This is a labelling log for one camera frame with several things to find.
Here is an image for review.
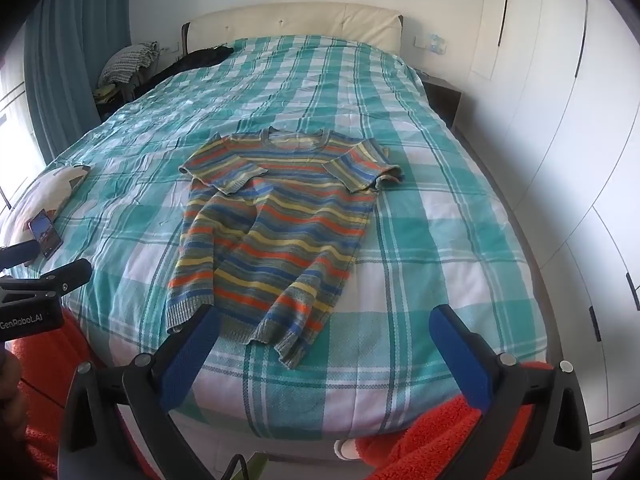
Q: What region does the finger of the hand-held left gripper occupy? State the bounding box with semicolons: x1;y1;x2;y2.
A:
27;259;94;294
0;240;42;267

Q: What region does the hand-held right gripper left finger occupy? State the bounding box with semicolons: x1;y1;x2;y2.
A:
57;304;236;480

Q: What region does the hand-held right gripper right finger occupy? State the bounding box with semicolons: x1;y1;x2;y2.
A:
429;303;598;480

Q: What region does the striped knit sweater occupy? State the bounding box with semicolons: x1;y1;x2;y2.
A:
166;128;404;370

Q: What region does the person's left hand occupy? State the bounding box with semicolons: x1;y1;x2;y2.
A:
0;346;27;443

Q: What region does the smartphone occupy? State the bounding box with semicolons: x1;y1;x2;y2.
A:
27;210;64;260

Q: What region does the white printed pillow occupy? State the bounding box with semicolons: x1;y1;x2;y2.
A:
0;164;92;267

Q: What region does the teal curtain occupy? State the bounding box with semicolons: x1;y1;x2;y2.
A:
22;0;133;163

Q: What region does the grey striped knit cushion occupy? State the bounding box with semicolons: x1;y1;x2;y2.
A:
97;41;160;88

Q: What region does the black cloth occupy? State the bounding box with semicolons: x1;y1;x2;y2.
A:
134;46;235;95

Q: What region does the teal plaid bed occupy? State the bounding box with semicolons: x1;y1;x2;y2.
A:
0;35;548;440

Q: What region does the dark nightstand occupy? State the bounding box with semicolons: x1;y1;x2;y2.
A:
419;72;463;131

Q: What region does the white wardrobe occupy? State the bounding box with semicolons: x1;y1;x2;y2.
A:
452;0;640;433

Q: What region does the cream padded headboard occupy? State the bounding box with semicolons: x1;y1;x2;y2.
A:
181;3;404;57

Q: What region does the wall socket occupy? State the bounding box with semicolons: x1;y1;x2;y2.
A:
414;34;447;54

